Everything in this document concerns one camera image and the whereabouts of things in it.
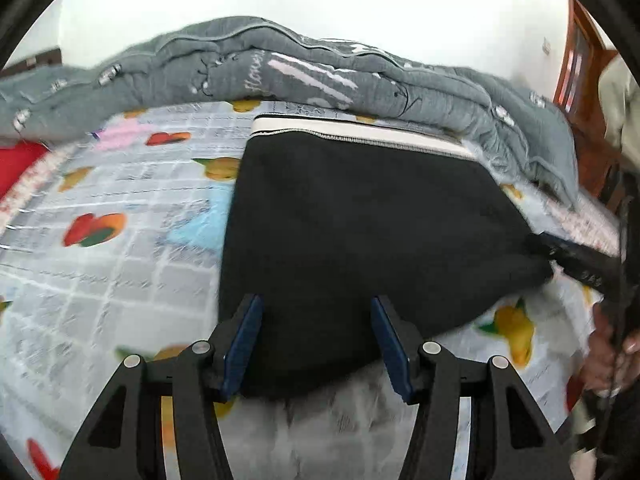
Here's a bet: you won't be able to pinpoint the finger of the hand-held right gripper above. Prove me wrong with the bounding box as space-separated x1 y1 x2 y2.
525 231 568 273

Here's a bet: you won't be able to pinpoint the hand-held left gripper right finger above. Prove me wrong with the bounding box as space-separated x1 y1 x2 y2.
371 295 574 480

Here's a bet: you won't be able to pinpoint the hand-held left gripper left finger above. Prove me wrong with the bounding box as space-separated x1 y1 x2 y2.
59 293 265 480

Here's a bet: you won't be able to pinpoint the black pants with white waistband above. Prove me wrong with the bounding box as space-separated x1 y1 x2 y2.
217 114 557 402

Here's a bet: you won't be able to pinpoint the person's right hand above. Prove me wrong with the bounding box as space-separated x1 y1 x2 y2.
581 302 640 397

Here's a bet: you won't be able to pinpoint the fruit printed bed sheet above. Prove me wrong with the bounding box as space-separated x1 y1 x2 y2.
0 100 621 480

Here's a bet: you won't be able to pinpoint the beige cloth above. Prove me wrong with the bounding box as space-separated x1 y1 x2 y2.
597 54 640 163

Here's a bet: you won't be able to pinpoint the floral mattress pad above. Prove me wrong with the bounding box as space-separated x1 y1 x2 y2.
0 146 623 263

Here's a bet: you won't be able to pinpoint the grey quilt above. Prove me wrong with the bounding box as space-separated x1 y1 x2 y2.
0 16 582 211

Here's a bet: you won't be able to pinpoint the dark wooden headboard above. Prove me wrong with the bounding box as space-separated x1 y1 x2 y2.
0 47 63 79

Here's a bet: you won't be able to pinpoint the red-brown wooden frame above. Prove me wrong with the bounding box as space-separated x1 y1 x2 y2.
552 0 626 206

